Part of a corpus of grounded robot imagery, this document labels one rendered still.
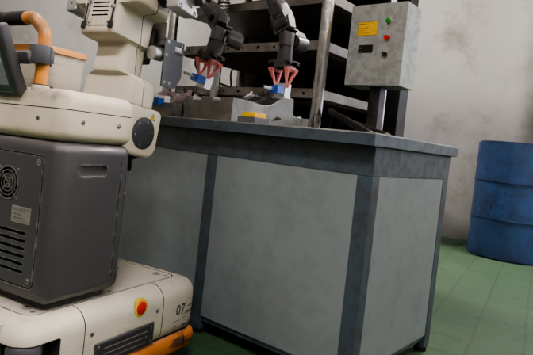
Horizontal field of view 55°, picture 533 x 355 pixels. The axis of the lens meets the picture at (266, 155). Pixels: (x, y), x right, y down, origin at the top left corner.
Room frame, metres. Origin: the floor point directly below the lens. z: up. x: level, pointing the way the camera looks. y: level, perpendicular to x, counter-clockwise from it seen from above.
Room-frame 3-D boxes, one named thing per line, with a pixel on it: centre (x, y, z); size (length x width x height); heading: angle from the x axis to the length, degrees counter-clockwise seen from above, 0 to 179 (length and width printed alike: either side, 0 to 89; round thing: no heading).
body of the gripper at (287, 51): (1.94, -0.03, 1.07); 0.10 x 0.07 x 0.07; 51
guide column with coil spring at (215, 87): (3.08, 0.35, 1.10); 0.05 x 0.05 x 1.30
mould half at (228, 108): (2.18, 0.09, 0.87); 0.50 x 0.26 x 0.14; 141
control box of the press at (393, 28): (2.59, -0.52, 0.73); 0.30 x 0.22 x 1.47; 51
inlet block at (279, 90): (1.91, 0.00, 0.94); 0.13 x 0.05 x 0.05; 141
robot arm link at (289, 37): (1.95, -0.03, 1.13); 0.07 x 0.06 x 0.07; 135
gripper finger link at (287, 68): (1.93, -0.04, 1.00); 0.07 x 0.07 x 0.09; 51
